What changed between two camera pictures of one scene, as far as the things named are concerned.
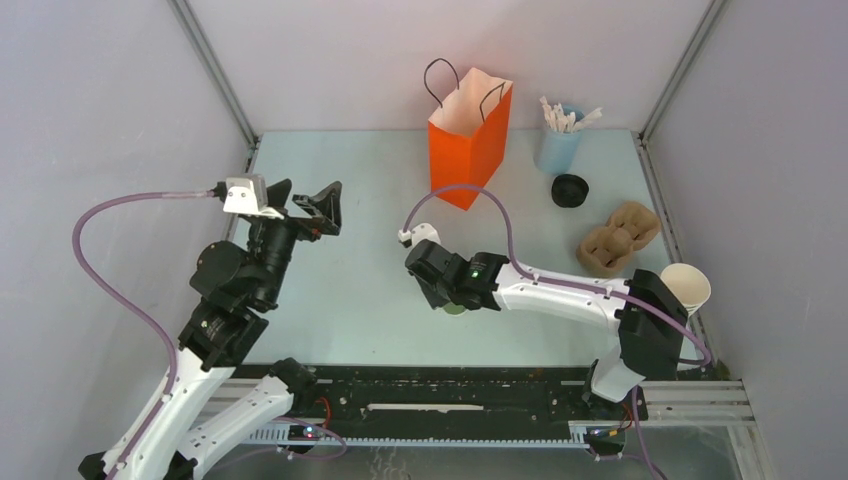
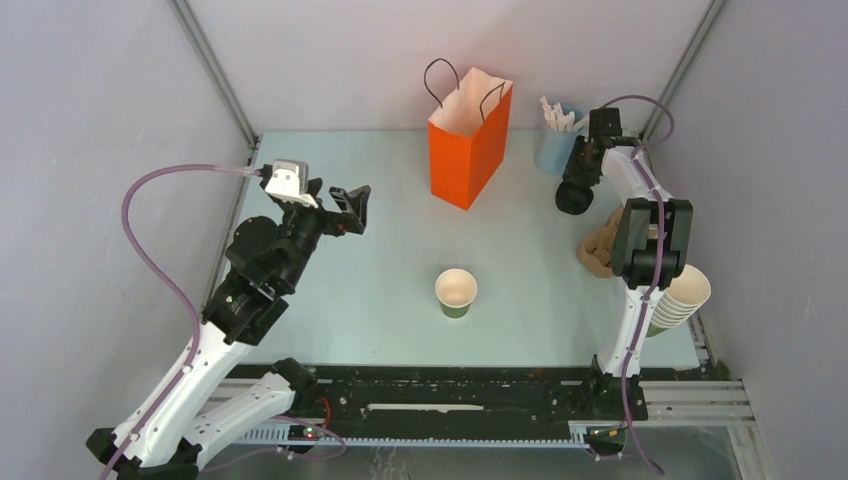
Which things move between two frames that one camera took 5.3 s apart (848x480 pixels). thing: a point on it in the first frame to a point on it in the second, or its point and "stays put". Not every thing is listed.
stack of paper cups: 690,285 stays put
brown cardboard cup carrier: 605,251 stays put
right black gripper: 433,299 to 574,170
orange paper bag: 467,136 stays put
